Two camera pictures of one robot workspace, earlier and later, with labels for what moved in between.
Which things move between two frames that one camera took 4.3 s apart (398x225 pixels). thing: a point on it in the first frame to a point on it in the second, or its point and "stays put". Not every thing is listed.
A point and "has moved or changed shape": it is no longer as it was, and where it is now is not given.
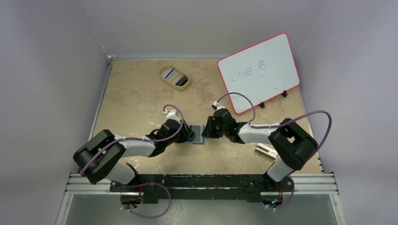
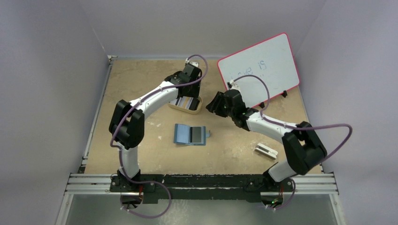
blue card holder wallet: x=198 y=139 stays put
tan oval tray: x=174 y=77 has moved or changed shape
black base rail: x=203 y=188 stays put
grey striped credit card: x=196 y=129 stays put
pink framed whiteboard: x=259 y=71 stays put
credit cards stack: x=174 y=76 has moved or changed shape
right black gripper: x=212 y=130 to x=217 y=105
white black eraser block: x=266 y=151 stays put
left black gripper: x=187 y=135 to x=194 y=93
